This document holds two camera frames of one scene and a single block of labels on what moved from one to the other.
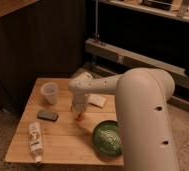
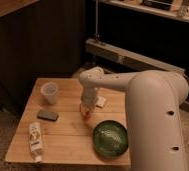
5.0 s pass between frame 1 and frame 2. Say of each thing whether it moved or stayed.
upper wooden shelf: stayed
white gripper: moved
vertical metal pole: stayed
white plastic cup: stayed
